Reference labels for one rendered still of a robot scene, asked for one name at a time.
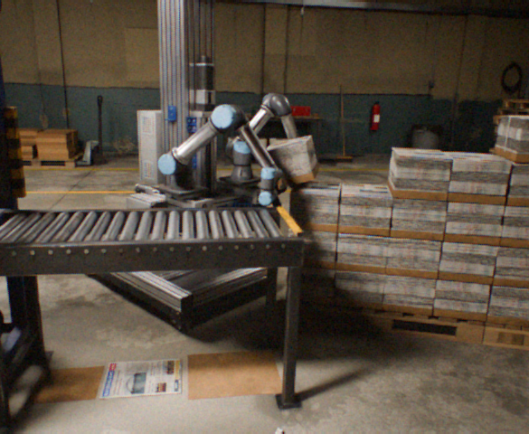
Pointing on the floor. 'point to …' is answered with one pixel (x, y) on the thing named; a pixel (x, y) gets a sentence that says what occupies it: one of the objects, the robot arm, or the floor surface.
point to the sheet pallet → (50, 147)
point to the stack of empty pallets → (521, 112)
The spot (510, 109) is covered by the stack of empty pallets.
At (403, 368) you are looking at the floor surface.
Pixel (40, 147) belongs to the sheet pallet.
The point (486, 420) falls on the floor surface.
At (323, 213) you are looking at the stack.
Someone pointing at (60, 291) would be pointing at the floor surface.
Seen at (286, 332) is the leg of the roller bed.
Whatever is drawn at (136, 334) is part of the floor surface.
